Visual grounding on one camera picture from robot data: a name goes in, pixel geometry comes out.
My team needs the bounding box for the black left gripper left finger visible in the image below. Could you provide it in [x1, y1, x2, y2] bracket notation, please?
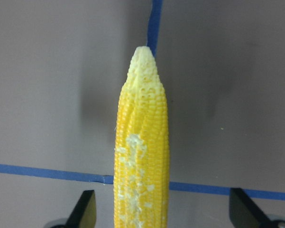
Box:
[65, 190, 96, 228]

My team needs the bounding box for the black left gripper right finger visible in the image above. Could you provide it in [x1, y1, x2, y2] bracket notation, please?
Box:
[229, 188, 271, 228]

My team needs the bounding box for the yellow toy corn cob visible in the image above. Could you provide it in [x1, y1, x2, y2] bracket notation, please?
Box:
[113, 46, 170, 228]

